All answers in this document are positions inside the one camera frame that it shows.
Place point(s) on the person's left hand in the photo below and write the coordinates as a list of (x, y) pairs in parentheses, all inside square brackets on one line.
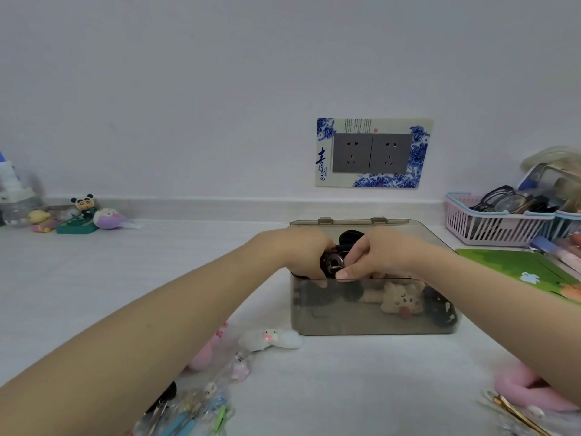
[(290, 249)]

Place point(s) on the person's right hand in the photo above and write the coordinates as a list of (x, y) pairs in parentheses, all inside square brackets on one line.
[(390, 254)]

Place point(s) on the person's left fingers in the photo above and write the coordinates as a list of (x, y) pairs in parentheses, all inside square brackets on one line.
[(326, 249)]

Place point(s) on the person's right thumb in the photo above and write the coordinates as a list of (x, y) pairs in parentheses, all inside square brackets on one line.
[(350, 275)]

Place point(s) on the black hair claw clip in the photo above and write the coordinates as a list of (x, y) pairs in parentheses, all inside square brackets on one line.
[(332, 264)]

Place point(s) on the person's right forearm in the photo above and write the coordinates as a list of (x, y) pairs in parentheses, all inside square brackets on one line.
[(504, 313)]

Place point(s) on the person's left forearm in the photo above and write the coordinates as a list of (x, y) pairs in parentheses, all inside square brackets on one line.
[(136, 335)]

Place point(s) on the grey translucent storage box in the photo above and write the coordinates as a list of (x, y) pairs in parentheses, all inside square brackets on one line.
[(363, 322)]

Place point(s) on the cream plush animal toy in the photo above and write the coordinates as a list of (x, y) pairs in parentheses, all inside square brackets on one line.
[(400, 300)]

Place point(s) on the white plush cloud toy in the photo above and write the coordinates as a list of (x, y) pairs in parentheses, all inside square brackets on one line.
[(272, 339)]

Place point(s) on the small pink charm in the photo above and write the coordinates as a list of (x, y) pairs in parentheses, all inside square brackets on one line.
[(240, 368)]

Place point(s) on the pink plastic basket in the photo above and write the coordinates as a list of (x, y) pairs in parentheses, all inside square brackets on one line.
[(490, 229)]

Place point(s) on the green printed card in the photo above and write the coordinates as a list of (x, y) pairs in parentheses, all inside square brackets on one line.
[(508, 267)]

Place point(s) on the pink plush toy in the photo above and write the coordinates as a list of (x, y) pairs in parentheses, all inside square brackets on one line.
[(204, 356)]

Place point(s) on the black framed glasses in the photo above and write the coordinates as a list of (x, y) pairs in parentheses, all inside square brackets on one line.
[(499, 199)]

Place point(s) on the pile of colourful hair clips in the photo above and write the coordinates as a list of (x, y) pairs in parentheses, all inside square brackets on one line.
[(195, 410)]

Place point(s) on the pink plush hair band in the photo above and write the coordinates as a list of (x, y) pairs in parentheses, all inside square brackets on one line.
[(526, 390)]

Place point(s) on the white pen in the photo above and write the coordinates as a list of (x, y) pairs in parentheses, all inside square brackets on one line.
[(563, 256)]

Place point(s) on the purple round plush toy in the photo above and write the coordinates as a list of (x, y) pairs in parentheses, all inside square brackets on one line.
[(109, 218)]

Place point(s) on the gold hair clip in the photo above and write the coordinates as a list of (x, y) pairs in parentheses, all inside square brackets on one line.
[(522, 415)]

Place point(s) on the blue plastic basket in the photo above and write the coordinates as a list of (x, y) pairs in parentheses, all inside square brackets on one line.
[(569, 224)]

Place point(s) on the clear plastic bag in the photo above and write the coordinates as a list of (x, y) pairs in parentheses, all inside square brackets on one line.
[(553, 170)]

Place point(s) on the panda figurine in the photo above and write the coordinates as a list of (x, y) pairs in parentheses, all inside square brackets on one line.
[(84, 206)]

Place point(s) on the green tray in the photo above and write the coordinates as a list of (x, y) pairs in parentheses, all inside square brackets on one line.
[(75, 227)]

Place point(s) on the yellow plush toy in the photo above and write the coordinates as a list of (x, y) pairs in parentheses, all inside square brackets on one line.
[(38, 217)]

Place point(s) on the clear bottle with blue cap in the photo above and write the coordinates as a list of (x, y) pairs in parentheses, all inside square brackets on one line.
[(13, 195)]

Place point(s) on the grey wall socket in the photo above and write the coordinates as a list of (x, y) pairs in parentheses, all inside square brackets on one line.
[(352, 153), (391, 153)]

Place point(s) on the blue floral socket frame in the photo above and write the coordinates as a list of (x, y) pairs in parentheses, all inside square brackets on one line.
[(420, 149)]

